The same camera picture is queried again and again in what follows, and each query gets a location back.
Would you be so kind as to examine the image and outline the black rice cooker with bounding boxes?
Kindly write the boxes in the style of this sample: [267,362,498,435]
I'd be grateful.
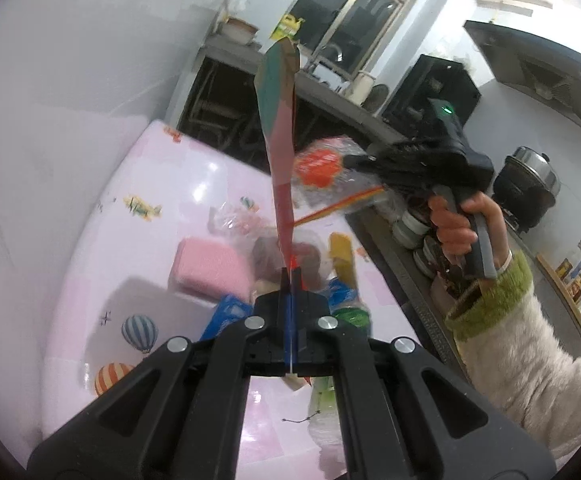
[493,146,562,232]

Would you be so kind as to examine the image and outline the clear plastic food container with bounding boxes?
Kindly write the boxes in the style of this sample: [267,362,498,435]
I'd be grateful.
[251,232,331,292]

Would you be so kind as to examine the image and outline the kitchen window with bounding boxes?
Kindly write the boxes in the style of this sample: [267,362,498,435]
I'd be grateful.
[285,0,432,63]

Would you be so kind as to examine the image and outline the white enamel cup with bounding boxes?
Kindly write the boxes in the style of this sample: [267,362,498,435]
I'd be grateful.
[349,71,375,104]

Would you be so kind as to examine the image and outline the crumpled clear plastic wrap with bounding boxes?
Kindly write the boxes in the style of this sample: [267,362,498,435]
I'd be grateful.
[209,199,272,237]

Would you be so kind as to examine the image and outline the white red-rimmed basin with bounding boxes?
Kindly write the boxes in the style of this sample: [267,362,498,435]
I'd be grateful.
[220,17,260,47]

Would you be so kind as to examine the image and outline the yellow green hanging packet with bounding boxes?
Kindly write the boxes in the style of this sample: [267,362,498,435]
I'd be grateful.
[270,14,306,42]

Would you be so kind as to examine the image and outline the pink sponge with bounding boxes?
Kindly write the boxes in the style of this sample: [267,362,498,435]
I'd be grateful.
[170,237,252,302]

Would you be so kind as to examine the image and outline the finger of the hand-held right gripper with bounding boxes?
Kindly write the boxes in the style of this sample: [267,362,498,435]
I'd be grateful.
[344,144,391,183]

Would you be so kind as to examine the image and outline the clear plastic bag red label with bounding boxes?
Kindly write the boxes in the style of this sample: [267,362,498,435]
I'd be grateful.
[290,135,396,226]

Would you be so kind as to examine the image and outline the metal sink faucet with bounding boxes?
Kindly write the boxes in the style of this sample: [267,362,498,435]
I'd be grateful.
[310,44,344,77]

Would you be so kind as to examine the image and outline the person's right forearm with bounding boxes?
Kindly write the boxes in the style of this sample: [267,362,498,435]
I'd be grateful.
[443,250,581,466]

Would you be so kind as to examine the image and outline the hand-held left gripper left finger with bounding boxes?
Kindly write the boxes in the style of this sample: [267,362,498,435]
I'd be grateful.
[26,267,290,480]

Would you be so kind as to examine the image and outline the grey range hood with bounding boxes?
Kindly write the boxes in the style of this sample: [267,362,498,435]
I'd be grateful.
[464,20,581,147]

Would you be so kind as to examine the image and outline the person's right hand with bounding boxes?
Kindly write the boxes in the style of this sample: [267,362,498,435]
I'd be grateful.
[427,191,513,272]

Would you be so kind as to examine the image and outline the pink green snack wrapper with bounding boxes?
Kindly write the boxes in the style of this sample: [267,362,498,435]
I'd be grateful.
[254,40,301,263]

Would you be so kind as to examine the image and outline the white table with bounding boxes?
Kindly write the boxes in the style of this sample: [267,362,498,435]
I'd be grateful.
[40,119,421,466]

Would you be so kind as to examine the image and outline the metal rack frame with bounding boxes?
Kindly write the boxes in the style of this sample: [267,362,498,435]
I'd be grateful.
[178,57,262,157]

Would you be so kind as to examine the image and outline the yellow snack packet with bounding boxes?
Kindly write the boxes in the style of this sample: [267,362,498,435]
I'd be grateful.
[328,232,367,292]

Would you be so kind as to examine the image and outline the blue white cardboard box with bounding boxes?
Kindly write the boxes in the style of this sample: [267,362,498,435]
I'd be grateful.
[200,294,256,342]

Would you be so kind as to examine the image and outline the wooden spice rack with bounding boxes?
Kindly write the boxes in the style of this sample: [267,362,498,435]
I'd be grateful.
[537,252,581,361]

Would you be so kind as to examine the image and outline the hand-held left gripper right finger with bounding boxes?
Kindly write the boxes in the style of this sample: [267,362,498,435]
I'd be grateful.
[291,267,556,480]

